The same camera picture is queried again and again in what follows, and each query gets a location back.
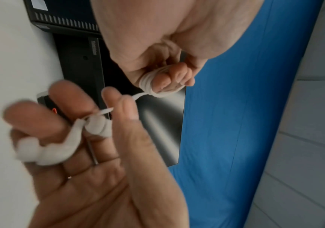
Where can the black computer monitor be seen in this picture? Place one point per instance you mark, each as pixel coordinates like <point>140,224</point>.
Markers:
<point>162,124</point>

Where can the small black device orange light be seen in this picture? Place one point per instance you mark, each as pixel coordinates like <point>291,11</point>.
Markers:
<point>49,104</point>

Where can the blue mat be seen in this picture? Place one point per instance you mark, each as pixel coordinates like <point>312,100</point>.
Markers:
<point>235,124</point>

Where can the person's left hand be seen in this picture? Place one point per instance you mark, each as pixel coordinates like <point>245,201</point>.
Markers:
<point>100,196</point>

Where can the person's right hand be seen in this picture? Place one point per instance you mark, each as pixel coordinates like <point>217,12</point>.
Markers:
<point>162,26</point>

